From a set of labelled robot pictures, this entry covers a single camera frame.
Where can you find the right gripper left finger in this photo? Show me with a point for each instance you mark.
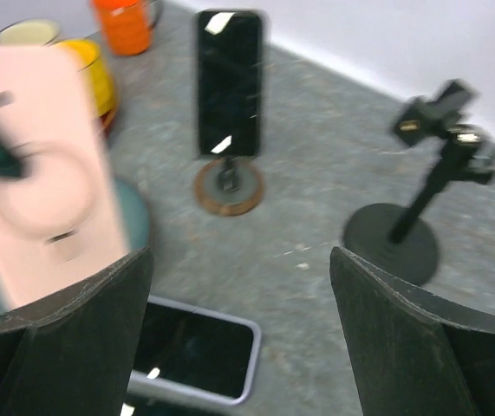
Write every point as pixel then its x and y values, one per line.
pixel 71 353

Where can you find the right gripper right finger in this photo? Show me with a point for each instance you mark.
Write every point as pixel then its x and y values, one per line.
pixel 412 352

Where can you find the pink case phone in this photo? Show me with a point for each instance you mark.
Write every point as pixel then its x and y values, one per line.
pixel 60 223

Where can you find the lavender case phone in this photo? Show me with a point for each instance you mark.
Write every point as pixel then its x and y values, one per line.
pixel 196 352

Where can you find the black round phone stand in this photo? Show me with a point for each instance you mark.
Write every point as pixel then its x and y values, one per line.
pixel 394 238

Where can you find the black phone on wooden stand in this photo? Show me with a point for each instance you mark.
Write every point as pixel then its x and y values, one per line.
pixel 229 47

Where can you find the teal ceramic plate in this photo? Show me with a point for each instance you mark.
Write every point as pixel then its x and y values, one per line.
pixel 135 213

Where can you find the cream mug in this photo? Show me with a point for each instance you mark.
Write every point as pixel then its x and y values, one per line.
pixel 33 31

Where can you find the yellow mug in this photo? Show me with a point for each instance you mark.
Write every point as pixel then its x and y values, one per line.
pixel 95 71

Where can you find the orange mug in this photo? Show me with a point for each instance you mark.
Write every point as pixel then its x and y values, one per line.
pixel 127 26

